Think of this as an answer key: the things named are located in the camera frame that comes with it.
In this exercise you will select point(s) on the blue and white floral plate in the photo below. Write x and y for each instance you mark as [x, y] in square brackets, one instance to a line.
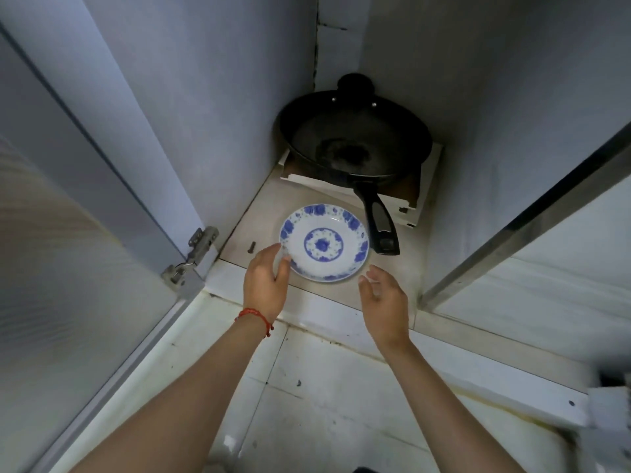
[323, 243]

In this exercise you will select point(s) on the person's left hand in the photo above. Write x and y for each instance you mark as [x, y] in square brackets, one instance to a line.
[264, 290]

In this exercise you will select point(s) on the cabinet door with metal edge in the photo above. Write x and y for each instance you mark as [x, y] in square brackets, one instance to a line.
[542, 251]

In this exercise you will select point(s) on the small metal peg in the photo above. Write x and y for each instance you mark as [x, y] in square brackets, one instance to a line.
[251, 247]

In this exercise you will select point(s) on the black frying pan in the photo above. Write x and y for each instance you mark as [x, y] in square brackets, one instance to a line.
[352, 137]

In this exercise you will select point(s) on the person's right thumb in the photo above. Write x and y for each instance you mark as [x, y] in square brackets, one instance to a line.
[366, 286]

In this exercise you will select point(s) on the person's right forearm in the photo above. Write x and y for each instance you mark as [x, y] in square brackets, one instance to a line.
[443, 413]

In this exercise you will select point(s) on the metal cabinet hinge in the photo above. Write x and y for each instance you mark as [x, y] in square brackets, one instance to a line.
[194, 253]

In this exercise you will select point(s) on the grey metal bracket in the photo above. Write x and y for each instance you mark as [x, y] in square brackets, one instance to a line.
[611, 403]

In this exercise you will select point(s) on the frosted cabinet door with hinge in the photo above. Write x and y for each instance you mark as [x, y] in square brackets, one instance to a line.
[64, 290]

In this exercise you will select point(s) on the person's left forearm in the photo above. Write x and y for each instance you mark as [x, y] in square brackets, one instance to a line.
[197, 398]

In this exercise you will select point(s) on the person's left thumb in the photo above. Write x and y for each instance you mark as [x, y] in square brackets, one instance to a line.
[283, 268]

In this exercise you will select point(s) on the white cardboard box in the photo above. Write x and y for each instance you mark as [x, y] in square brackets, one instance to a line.
[419, 192]

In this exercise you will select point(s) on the person's right hand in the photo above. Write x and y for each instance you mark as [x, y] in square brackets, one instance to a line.
[389, 310]

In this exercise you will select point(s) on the white kitchen cabinet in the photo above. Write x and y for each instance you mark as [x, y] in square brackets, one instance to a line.
[493, 93]

